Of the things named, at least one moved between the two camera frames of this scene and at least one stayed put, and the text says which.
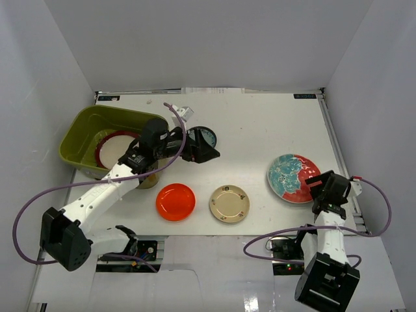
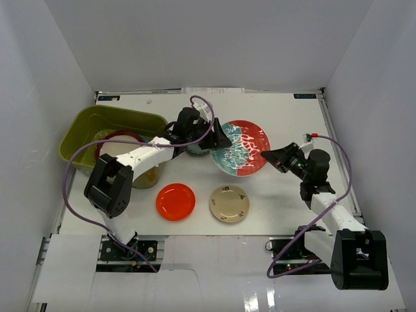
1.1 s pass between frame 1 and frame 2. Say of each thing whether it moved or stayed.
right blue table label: stayed
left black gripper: moved
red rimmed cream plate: stayed
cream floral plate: stayed
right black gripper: moved
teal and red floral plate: moved
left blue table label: stayed
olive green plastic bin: stayed
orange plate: stayed
